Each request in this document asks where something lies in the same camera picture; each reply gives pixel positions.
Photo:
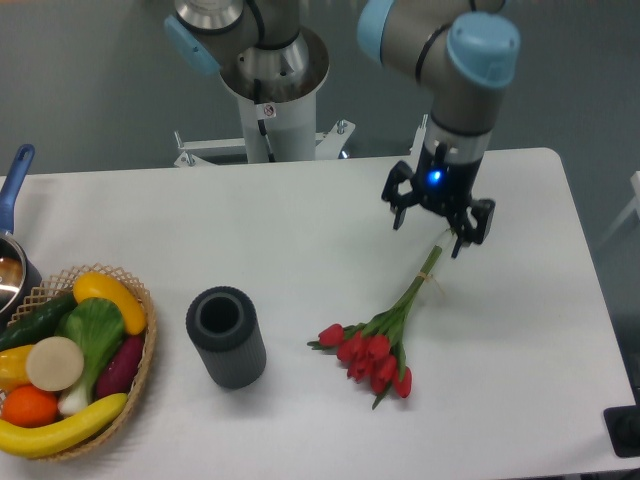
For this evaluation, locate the beige round disc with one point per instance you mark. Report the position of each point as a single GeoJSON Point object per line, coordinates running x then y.
{"type": "Point", "coordinates": [54, 364]}

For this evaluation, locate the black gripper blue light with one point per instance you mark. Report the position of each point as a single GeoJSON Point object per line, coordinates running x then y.
{"type": "Point", "coordinates": [443, 188]}

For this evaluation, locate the blue handled saucepan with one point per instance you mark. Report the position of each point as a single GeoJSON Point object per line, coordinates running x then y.
{"type": "Point", "coordinates": [18, 274]}

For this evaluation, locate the woven wicker basket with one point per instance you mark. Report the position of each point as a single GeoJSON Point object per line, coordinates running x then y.
{"type": "Point", "coordinates": [61, 283]}

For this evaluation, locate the green bok choy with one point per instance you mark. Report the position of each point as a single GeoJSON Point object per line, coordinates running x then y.
{"type": "Point", "coordinates": [96, 326]}

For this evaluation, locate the green cucumber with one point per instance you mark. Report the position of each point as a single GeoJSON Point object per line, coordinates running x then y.
{"type": "Point", "coordinates": [38, 324]}

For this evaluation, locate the dark grey ribbed vase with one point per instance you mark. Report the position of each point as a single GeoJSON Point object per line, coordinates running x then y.
{"type": "Point", "coordinates": [222, 324]}

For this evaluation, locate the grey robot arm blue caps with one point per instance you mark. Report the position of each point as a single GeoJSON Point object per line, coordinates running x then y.
{"type": "Point", "coordinates": [464, 52]}

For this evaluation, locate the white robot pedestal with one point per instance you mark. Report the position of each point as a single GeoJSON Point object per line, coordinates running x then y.
{"type": "Point", "coordinates": [271, 133]}

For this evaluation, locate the orange fruit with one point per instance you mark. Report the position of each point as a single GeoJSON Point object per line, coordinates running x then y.
{"type": "Point", "coordinates": [29, 407]}

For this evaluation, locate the yellow banana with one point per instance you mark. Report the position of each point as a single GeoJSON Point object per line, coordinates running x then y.
{"type": "Point", "coordinates": [57, 437]}

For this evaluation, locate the red tulip bouquet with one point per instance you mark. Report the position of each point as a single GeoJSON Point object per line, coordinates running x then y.
{"type": "Point", "coordinates": [374, 351]}

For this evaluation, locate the white furniture piece at right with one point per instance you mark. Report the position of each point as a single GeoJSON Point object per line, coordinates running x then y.
{"type": "Point", "coordinates": [630, 210]}

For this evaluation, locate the yellow bell pepper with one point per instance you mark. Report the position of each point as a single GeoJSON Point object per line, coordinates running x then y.
{"type": "Point", "coordinates": [13, 367]}

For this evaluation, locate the black device at table edge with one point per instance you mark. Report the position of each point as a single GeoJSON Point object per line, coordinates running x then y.
{"type": "Point", "coordinates": [623, 429]}

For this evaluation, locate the purple sweet potato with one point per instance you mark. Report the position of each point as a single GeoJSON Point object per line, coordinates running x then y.
{"type": "Point", "coordinates": [118, 375]}

